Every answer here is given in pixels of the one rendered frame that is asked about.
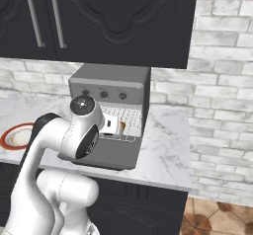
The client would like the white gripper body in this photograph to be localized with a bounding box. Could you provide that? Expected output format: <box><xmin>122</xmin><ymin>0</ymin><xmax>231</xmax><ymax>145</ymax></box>
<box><xmin>99</xmin><ymin>131</ymin><xmax>126</xmax><ymax>141</ymax></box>

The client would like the grey toaster oven door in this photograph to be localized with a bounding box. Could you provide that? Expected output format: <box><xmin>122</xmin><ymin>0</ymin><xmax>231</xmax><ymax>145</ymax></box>
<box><xmin>57</xmin><ymin>134</ymin><xmax>143</xmax><ymax>171</ymax></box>

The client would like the grey toaster oven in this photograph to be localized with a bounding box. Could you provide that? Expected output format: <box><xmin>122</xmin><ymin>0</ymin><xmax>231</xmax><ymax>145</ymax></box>
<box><xmin>67</xmin><ymin>63</ymin><xmax>152</xmax><ymax>148</ymax></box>

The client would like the red rimmed white plate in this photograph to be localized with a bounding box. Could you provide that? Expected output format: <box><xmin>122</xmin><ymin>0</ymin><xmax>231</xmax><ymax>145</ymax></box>
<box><xmin>0</xmin><ymin>121</ymin><xmax>36</xmax><ymax>151</ymax></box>

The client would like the black base cupboard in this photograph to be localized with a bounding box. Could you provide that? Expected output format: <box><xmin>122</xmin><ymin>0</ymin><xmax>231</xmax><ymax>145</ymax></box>
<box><xmin>0</xmin><ymin>160</ymin><xmax>189</xmax><ymax>235</ymax></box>

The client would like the black wall cupboard door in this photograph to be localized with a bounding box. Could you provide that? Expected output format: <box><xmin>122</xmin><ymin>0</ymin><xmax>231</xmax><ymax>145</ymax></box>
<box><xmin>0</xmin><ymin>0</ymin><xmax>58</xmax><ymax>62</ymax></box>
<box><xmin>42</xmin><ymin>0</ymin><xmax>200</xmax><ymax>70</ymax></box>

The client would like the silver cupboard handle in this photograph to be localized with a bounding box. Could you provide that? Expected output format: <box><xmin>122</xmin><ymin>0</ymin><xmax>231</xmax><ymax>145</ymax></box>
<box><xmin>50</xmin><ymin>0</ymin><xmax>68</xmax><ymax>49</ymax></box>
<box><xmin>26</xmin><ymin>0</ymin><xmax>46</xmax><ymax>48</ymax></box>

